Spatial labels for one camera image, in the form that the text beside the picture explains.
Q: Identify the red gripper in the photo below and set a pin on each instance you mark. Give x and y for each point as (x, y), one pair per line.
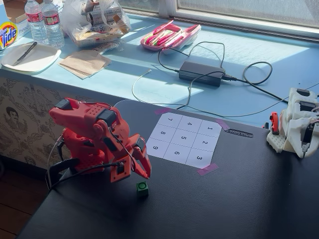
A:
(140, 155)

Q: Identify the green cube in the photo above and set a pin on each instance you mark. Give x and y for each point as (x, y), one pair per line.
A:
(142, 189)

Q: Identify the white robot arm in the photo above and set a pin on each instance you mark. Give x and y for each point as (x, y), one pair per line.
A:
(296, 124)

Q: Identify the red robot arm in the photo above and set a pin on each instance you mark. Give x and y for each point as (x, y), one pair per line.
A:
(82, 109)

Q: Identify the white numbered grid paper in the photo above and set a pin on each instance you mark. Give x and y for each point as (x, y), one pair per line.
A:
(184, 139)

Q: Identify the purple tape strip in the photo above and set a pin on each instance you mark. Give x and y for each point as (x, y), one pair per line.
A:
(207, 169)
(222, 124)
(162, 111)

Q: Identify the black table clamp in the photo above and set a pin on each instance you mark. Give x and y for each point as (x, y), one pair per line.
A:
(64, 165)

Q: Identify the black ruler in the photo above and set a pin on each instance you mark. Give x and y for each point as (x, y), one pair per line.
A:
(239, 133)

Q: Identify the black power adapter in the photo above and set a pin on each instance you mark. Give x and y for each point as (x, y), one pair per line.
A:
(201, 74)

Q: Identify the brown paper napkin stack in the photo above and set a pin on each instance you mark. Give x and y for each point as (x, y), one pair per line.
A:
(84, 63)

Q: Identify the clear wrapper packet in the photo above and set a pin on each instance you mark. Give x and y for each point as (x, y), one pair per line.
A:
(107, 46)

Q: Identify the pink pencil case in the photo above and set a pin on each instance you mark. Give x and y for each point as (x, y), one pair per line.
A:
(162, 41)

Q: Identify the pink pen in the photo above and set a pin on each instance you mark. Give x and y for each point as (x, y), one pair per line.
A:
(163, 27)

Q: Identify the clear plastic bag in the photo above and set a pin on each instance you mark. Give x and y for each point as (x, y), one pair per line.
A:
(99, 22)

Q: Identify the white plate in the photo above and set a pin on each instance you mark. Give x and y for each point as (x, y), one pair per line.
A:
(37, 58)

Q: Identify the black plastic knife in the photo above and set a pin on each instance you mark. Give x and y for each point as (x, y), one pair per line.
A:
(25, 53)

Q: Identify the clear water bottle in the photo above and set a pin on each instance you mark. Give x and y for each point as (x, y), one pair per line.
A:
(36, 22)
(52, 25)

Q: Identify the Tide detergent box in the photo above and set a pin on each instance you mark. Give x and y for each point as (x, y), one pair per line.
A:
(8, 35)

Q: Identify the red wrist camera mount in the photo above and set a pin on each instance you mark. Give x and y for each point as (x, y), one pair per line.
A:
(119, 171)

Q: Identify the white window frame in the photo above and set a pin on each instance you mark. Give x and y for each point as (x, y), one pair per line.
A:
(249, 22)

